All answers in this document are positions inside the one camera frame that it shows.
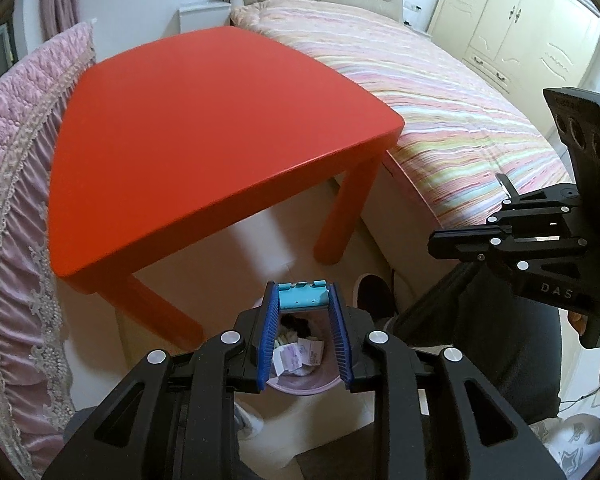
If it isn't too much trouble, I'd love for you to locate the person's black trouser leg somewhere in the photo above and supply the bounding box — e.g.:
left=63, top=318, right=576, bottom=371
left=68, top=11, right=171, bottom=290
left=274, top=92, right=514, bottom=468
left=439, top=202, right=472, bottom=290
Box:
left=395, top=260, right=563, bottom=426

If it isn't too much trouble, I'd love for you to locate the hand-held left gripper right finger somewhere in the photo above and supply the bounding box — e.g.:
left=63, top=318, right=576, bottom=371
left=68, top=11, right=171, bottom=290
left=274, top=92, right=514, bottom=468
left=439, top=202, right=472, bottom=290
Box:
left=327, top=282, right=551, bottom=480

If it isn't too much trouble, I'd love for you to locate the striped pastel bedspread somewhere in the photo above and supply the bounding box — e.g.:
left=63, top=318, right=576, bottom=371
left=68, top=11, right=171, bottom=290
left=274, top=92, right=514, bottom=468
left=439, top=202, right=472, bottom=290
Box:
left=230, top=0, right=576, bottom=226

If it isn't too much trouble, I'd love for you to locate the small blue clip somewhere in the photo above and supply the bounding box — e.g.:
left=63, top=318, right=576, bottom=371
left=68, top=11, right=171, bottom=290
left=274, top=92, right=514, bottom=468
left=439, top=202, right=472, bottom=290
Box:
left=274, top=280, right=331, bottom=312

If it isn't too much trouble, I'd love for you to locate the pink trash bin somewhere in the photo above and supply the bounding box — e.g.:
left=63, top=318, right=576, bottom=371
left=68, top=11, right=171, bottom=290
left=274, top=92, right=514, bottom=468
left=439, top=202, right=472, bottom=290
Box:
left=265, top=310, right=343, bottom=398

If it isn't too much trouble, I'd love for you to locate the purple printed white card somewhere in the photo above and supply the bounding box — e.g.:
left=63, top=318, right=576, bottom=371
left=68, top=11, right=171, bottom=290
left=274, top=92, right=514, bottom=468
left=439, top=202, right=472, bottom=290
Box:
left=274, top=338, right=323, bottom=376

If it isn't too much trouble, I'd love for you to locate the pink curtain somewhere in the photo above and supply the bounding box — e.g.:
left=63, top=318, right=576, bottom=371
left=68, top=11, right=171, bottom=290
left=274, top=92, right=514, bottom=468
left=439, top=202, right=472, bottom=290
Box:
left=40, top=0, right=78, bottom=43

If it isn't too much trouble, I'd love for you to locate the white printed cloth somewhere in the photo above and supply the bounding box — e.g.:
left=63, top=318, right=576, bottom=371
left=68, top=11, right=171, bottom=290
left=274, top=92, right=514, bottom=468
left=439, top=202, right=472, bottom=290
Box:
left=530, top=400, right=600, bottom=480

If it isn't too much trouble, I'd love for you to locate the pink quilted lace cover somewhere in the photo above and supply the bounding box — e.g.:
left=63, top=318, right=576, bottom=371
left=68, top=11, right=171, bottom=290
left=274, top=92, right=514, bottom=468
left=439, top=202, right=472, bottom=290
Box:
left=0, top=21, right=97, bottom=476

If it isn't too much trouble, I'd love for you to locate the cream wardrobe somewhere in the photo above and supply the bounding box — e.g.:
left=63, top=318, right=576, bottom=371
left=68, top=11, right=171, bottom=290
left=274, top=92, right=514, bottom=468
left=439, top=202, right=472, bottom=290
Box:
left=426, top=0, right=600, bottom=96

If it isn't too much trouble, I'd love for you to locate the red table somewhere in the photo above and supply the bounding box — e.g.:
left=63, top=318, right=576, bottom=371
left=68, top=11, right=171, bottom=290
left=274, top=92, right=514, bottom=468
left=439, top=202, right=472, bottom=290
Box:
left=49, top=25, right=406, bottom=351

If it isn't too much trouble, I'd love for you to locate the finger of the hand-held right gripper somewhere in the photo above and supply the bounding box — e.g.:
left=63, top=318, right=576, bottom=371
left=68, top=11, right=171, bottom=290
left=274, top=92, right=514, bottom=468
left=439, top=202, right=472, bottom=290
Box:
left=427, top=227, right=588, bottom=266
left=487, top=185, right=578, bottom=233

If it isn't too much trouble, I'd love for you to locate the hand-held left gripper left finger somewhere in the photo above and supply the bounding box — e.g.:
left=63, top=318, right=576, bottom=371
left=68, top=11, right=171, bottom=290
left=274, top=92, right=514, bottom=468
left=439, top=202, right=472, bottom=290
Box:
left=42, top=281, right=281, bottom=480

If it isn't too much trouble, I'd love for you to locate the white nightstand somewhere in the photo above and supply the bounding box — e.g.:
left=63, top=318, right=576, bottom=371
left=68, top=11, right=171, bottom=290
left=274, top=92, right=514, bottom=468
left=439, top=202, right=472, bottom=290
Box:
left=178, top=1, right=231, bottom=36

